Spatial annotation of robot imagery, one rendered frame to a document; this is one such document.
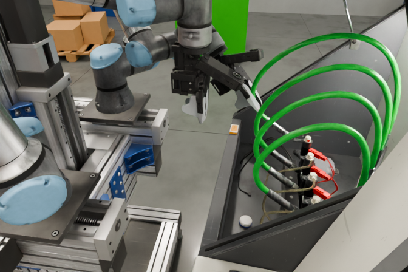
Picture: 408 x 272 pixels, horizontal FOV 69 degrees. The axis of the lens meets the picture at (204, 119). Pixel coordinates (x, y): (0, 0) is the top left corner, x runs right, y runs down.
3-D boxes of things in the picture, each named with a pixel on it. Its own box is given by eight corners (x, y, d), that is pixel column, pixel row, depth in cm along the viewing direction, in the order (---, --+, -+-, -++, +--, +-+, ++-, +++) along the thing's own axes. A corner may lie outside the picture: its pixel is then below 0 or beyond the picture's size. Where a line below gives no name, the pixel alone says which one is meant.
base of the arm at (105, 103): (88, 112, 113) (83, 89, 108) (105, 93, 126) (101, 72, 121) (126, 115, 112) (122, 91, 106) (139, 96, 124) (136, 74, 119)
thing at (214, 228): (230, 147, 135) (232, 118, 126) (240, 149, 134) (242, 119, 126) (200, 280, 84) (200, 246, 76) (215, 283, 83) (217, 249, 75)
